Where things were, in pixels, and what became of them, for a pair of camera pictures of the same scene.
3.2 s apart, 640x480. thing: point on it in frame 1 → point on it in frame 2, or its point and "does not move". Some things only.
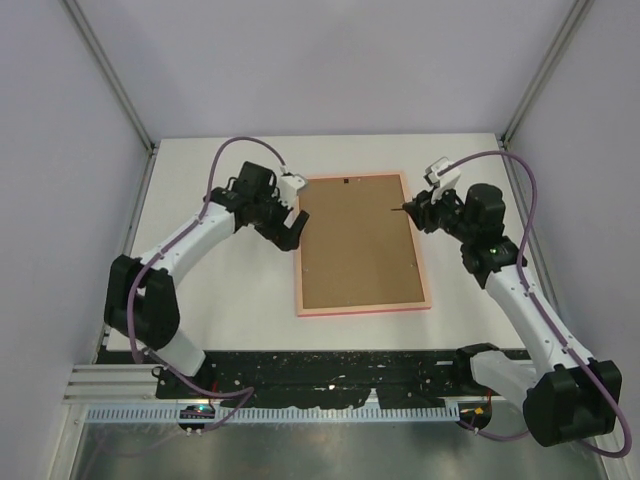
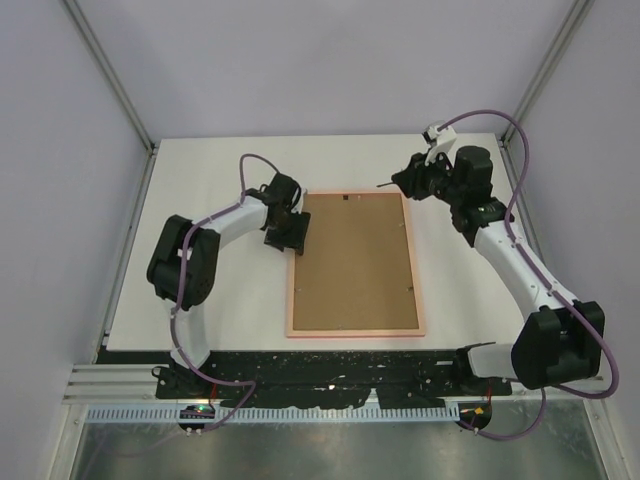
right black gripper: [423, 209] → [412, 178]
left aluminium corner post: [109, 72] does not move
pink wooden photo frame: [358, 252] → [353, 333]
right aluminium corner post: [545, 75] does not move
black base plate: [321, 377] does not move
